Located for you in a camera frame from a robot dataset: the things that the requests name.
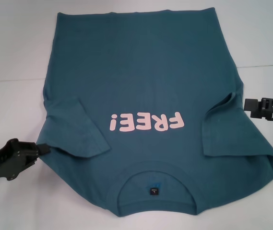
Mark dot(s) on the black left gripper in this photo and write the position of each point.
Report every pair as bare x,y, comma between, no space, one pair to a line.
2,160

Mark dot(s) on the blue t-shirt with pink print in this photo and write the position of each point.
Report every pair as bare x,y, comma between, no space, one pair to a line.
136,83

